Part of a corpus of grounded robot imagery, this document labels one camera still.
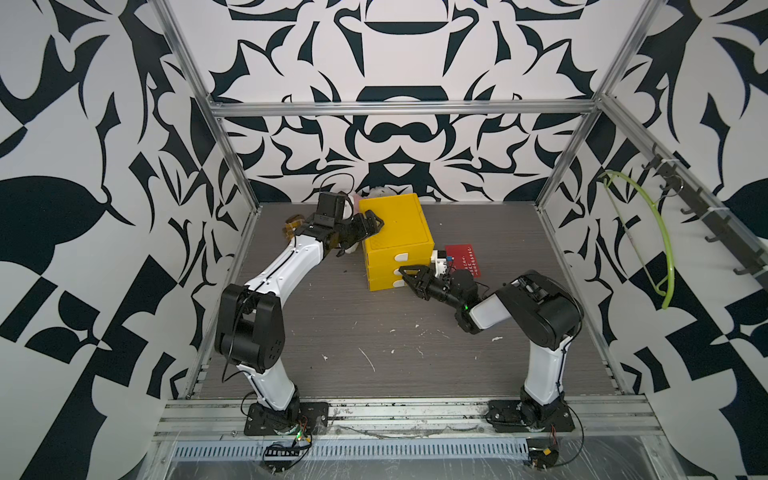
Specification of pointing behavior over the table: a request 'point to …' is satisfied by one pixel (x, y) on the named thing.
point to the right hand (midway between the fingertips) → (400, 271)
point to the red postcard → (463, 258)
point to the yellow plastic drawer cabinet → (404, 240)
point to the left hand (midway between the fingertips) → (373, 222)
